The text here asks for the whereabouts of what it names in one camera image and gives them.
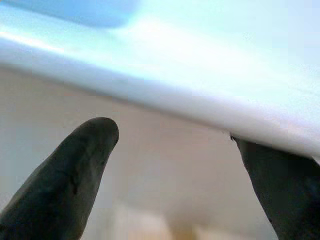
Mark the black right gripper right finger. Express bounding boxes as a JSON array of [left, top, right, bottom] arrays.
[[230, 134, 320, 240]]

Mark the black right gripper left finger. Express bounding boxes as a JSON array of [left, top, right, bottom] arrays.
[[0, 116, 119, 240]]

